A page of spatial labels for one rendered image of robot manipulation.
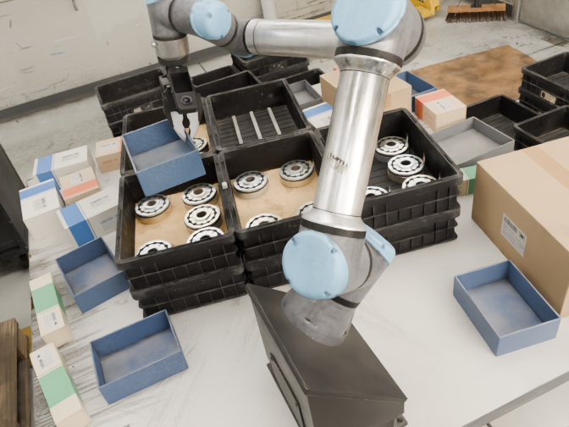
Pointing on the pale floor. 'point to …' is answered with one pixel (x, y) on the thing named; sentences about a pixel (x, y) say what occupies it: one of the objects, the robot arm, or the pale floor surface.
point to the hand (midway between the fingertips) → (188, 137)
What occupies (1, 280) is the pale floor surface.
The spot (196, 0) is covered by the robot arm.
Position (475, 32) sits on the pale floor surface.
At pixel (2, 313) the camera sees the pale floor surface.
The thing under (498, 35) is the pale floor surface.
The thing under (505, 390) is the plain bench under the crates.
